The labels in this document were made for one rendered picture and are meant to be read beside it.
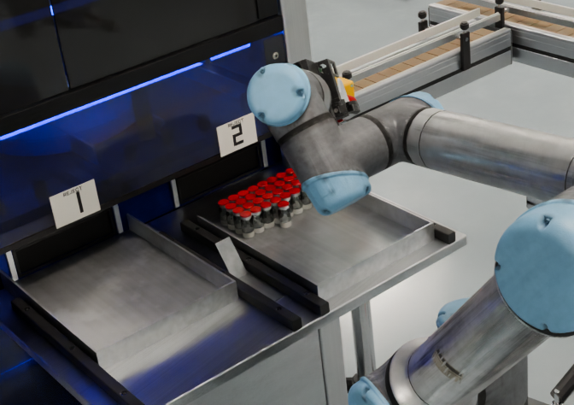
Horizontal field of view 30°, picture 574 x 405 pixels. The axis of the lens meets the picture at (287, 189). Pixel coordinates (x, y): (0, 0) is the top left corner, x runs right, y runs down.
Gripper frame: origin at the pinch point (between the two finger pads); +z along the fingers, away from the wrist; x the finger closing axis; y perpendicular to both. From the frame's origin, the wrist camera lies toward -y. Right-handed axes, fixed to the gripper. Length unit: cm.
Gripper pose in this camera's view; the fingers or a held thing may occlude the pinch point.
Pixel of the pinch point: (338, 119)
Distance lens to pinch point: 161.6
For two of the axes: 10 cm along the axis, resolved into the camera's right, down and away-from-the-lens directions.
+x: -9.2, 2.9, 2.5
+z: 2.5, -0.3, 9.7
